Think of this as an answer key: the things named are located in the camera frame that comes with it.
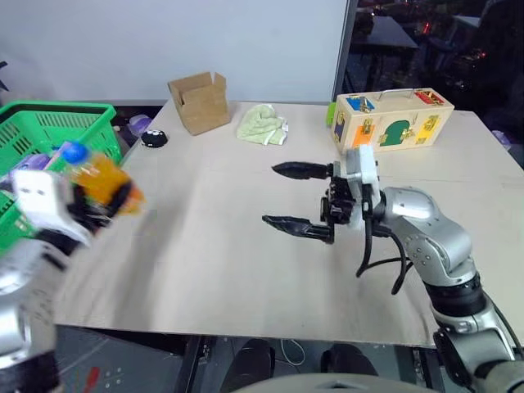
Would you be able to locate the white partition panel dark frame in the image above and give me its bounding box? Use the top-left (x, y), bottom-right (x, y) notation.
top-left (0, 0), bottom-right (358, 103)

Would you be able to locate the dark background table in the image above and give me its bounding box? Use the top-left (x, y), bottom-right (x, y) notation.
top-left (350, 14), bottom-right (421, 89)

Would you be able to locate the black round toy with eyes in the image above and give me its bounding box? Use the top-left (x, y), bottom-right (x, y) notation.
top-left (141, 129), bottom-right (168, 148)

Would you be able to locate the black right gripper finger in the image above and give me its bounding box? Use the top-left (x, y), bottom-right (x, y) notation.
top-left (271, 161), bottom-right (334, 182)
top-left (261, 214), bottom-right (335, 246)

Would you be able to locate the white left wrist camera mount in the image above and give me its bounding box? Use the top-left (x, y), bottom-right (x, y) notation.
top-left (9, 169), bottom-right (93, 247)

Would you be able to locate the white thin cable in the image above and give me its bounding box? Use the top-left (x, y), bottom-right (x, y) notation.
top-left (280, 337), bottom-right (306, 366)

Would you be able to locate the green plastic basket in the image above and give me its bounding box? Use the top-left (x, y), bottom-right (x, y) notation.
top-left (0, 101), bottom-right (124, 255)

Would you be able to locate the light green towel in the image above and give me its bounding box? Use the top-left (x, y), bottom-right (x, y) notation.
top-left (236, 103), bottom-right (291, 147)

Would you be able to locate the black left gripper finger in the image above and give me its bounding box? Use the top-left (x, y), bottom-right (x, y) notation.
top-left (104, 182), bottom-right (138, 216)

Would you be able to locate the pale purple object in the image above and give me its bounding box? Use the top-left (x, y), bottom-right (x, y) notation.
top-left (490, 129), bottom-right (523, 165)

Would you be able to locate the red handled tool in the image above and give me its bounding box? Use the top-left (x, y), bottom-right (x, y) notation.
top-left (84, 365), bottom-right (102, 388)

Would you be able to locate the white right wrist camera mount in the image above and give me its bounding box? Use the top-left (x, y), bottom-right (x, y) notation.
top-left (346, 145), bottom-right (384, 227)

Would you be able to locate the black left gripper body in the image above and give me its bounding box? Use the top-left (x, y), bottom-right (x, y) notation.
top-left (67, 183), bottom-right (120, 237)

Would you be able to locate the wooden latch busy box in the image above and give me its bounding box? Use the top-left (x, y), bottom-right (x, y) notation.
top-left (330, 87), bottom-right (455, 155)

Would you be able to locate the purple package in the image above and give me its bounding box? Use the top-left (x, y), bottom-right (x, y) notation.
top-left (16, 153), bottom-right (62, 173)

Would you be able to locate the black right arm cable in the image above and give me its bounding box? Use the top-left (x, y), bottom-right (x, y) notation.
top-left (355, 215), bottom-right (414, 296)

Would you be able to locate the purple white plastic object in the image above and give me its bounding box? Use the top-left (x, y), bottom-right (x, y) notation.
top-left (127, 114), bottom-right (153, 138)

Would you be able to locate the dark rounded shape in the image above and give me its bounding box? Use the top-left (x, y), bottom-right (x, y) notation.
top-left (319, 342), bottom-right (380, 377)
top-left (224, 337), bottom-right (276, 390)

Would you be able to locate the open cardboard box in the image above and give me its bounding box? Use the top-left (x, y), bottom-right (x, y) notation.
top-left (167, 71), bottom-right (232, 136)

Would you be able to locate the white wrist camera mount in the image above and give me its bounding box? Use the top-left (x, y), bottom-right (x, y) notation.
top-left (346, 145), bottom-right (384, 227)
top-left (9, 169), bottom-right (93, 247)

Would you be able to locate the orange drink bottle blue cap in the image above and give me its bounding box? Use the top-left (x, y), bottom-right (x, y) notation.
top-left (52, 140), bottom-right (147, 216)

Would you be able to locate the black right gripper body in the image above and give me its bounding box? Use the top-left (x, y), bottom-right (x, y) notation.
top-left (319, 160), bottom-right (364, 225)

